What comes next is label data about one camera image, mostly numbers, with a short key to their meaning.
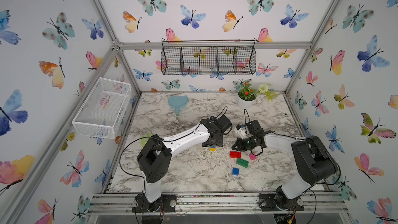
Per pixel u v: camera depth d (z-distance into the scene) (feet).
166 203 2.43
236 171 2.71
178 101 3.78
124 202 2.48
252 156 2.85
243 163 2.83
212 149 2.99
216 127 2.03
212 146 2.97
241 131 2.84
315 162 1.53
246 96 3.25
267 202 2.41
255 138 2.31
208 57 3.23
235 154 2.91
